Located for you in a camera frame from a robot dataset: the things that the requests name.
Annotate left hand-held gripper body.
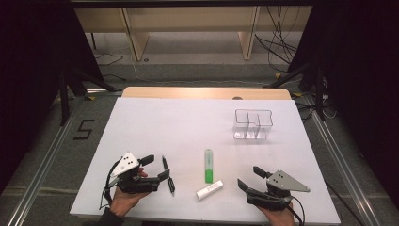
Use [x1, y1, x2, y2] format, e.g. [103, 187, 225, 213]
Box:
[107, 152, 162, 194]

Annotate person's right hand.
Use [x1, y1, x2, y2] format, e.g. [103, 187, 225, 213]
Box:
[256, 202, 296, 226]

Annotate black floor cable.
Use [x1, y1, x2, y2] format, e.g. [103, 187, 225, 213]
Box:
[93, 52, 125, 68]

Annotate black metal stand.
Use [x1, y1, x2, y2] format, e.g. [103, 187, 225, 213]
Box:
[56, 66, 120, 127]
[265, 60, 328, 122]

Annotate person's left hand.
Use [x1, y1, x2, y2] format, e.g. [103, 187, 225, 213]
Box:
[109, 167, 150, 218]

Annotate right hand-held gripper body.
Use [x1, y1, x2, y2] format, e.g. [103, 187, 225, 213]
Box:
[246, 169, 311, 212]

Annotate bundle of black cables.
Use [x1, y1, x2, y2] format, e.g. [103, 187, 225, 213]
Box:
[253, 5, 303, 73]

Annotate wooden bench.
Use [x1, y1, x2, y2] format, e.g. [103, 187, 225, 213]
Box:
[73, 5, 314, 62]

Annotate green highlighter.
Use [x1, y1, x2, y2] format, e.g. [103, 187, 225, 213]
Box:
[204, 149, 215, 185]

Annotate aluminium floor rail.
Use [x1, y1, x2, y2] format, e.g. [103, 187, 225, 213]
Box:
[304, 93, 383, 226]
[7, 99, 84, 226]

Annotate clear plastic organizer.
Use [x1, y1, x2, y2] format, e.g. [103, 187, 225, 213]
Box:
[232, 108, 274, 141]

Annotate wooden table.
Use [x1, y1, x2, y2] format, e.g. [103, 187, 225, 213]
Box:
[120, 86, 293, 101]

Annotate black pen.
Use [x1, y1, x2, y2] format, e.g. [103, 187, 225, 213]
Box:
[161, 154, 176, 198]

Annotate white eraser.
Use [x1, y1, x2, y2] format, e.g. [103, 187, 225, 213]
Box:
[195, 179, 225, 202]

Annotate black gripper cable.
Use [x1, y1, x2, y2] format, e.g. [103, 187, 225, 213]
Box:
[285, 195, 307, 226]
[99, 159, 122, 211]

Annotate black curtain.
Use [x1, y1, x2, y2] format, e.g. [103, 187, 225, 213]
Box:
[0, 0, 104, 196]
[287, 0, 399, 202]

